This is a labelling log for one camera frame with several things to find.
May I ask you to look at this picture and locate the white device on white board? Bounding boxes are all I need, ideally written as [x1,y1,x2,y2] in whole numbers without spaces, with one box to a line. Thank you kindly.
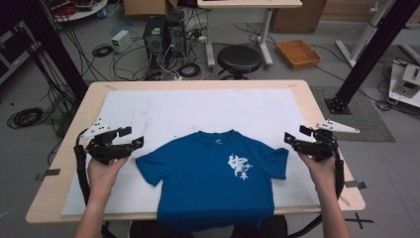
[387,59,420,109]

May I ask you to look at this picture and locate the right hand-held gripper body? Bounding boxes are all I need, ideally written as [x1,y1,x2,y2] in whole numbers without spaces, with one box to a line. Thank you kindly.
[296,119,361,163]

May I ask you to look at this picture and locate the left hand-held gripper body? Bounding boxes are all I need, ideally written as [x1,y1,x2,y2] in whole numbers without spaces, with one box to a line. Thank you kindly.
[78,118,134,167]

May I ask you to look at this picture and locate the small coiled black cable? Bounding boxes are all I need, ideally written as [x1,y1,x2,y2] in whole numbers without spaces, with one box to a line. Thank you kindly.
[91,43,114,59]

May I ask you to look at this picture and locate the black corrugated right gripper cable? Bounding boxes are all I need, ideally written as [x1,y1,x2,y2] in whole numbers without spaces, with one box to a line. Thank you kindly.
[286,138,347,238]

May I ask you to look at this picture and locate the person's right hand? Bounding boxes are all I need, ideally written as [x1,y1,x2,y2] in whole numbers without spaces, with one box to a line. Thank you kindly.
[298,153,339,196]

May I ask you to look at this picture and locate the grey floor mat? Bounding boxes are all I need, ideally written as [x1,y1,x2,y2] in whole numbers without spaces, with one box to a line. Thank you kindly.
[310,85,396,144]

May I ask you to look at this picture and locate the black round stool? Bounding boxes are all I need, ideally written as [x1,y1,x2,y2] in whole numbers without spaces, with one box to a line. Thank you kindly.
[216,44,263,81]

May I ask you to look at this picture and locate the white metal stand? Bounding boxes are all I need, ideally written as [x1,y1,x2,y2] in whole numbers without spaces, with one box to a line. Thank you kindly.
[335,0,396,68]

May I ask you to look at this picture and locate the round white table with clutter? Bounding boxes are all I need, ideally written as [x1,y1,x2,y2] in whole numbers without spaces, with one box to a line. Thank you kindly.
[42,0,109,23]

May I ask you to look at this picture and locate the white power supply box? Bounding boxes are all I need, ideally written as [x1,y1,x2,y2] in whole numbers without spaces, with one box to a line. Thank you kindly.
[110,29,134,55]

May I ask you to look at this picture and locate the black metal frame post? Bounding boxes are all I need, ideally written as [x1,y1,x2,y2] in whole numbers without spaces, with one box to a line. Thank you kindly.
[324,0,420,115]
[9,0,89,101]

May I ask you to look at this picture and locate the grey tape strip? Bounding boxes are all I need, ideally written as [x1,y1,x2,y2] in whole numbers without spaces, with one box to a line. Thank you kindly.
[343,179,368,190]
[35,168,61,182]

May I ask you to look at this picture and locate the white foam mat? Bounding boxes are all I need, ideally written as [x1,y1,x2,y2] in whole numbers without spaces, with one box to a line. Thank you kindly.
[60,87,337,217]

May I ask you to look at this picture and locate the white desk with metal legs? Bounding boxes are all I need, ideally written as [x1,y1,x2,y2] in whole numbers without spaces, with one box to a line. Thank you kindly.
[196,0,303,69]

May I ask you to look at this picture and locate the black tape cross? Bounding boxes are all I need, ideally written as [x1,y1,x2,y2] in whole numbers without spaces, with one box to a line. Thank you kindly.
[343,212,375,230]

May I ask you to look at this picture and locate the person's left hand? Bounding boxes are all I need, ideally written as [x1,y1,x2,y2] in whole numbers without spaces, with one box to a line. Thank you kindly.
[86,155,130,200]

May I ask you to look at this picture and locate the grey metal rack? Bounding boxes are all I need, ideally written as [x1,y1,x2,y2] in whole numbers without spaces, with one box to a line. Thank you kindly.
[0,20,43,85]

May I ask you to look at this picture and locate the coiled black cable by stool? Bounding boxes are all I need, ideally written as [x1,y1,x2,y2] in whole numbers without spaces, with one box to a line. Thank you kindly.
[177,61,203,79]

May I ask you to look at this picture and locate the black computer tower green label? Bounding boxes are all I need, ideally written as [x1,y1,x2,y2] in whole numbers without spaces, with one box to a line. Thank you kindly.
[142,14,168,73]

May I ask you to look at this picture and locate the large coiled black cable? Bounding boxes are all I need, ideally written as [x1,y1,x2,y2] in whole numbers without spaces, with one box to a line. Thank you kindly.
[6,106,45,130]

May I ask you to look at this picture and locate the large closed cardboard box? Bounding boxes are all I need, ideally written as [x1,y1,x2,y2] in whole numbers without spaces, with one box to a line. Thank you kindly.
[269,0,329,35]

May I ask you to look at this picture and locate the orange plastic basket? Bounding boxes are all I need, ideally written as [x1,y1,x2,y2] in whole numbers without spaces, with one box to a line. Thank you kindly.
[275,39,323,70]

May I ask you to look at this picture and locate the black corrugated left gripper cable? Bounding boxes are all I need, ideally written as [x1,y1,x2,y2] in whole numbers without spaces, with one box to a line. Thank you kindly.
[72,129,92,207]

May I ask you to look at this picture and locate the blue t-shirt with white print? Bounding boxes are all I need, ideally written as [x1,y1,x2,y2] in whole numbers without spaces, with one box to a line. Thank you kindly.
[135,129,290,233]

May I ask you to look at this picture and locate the black computer tower with fan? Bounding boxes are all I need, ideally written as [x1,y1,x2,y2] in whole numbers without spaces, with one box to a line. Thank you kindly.
[164,10,188,61]

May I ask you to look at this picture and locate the person's legs in dark pants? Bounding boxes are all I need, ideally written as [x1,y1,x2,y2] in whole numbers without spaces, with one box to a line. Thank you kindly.
[129,214,289,238]

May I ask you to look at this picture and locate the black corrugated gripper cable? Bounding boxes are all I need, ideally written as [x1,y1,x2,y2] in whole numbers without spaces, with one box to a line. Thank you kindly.
[286,138,347,238]
[72,129,92,207]

